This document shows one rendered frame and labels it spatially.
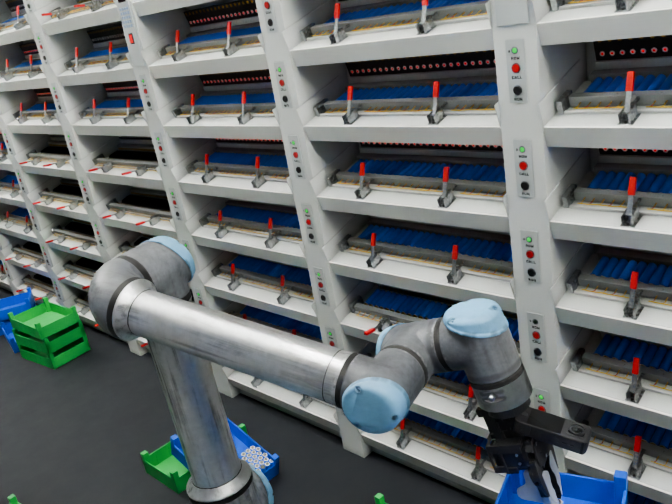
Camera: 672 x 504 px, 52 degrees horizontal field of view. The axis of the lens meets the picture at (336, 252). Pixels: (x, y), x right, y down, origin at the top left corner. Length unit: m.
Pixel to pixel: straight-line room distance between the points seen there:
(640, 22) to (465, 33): 0.35
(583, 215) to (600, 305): 0.20
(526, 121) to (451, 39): 0.24
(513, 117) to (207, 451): 0.95
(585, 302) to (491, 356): 0.51
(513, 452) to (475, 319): 0.24
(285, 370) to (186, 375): 0.41
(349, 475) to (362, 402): 1.24
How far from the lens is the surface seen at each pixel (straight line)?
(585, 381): 1.67
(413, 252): 1.84
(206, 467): 1.59
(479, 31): 1.48
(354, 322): 2.04
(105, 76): 2.70
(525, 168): 1.48
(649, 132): 1.36
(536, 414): 1.18
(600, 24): 1.37
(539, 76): 1.43
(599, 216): 1.48
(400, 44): 1.61
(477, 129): 1.53
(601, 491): 1.36
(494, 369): 1.10
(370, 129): 1.72
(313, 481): 2.27
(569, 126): 1.42
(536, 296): 1.59
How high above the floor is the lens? 1.39
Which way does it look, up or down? 20 degrees down
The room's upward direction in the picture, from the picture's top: 10 degrees counter-clockwise
